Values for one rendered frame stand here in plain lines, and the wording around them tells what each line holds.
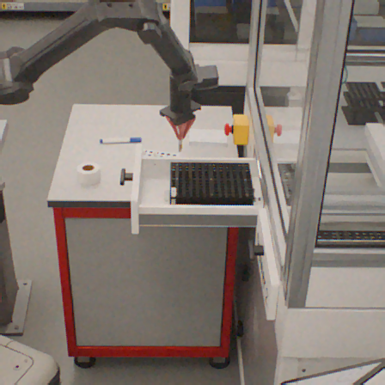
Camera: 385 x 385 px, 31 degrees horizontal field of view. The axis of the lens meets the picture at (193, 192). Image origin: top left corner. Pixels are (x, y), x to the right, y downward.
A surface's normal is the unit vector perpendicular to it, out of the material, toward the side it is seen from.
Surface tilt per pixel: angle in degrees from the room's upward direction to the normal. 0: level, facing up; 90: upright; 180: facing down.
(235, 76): 90
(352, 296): 90
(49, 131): 0
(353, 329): 90
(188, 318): 90
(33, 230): 0
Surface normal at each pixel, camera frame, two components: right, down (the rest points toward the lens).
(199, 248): 0.02, 0.56
